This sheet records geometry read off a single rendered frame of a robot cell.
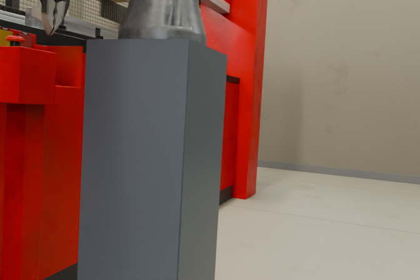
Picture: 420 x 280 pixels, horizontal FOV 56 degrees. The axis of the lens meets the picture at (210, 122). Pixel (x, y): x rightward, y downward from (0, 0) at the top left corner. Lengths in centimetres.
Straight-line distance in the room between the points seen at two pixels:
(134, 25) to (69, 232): 96
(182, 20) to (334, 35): 380
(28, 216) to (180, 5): 64
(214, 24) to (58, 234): 202
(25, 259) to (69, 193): 39
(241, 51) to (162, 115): 232
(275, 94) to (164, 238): 385
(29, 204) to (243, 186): 205
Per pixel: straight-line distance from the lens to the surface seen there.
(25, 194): 103
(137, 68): 61
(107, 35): 173
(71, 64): 108
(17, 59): 92
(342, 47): 437
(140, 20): 64
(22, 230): 105
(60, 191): 139
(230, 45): 292
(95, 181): 66
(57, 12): 108
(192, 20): 65
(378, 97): 433
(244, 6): 295
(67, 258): 149
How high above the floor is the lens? 68
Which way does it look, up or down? 3 degrees down
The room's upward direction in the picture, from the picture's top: 3 degrees clockwise
